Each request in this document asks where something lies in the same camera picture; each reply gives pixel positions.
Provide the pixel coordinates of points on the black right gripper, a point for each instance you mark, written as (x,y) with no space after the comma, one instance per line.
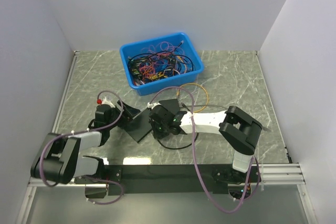
(157,134)

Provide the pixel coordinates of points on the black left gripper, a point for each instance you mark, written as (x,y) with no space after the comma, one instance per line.
(128,113)

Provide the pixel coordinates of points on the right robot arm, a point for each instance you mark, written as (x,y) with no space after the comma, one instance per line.
(237,127)

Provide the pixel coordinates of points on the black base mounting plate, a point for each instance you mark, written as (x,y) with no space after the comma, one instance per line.
(142,179)

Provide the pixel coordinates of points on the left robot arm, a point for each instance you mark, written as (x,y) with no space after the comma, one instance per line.
(59,157)

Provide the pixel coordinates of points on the blue plastic bin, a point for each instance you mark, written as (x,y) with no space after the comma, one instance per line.
(153,64)

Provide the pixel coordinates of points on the black network switch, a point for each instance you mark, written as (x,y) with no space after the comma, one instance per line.
(171,105)

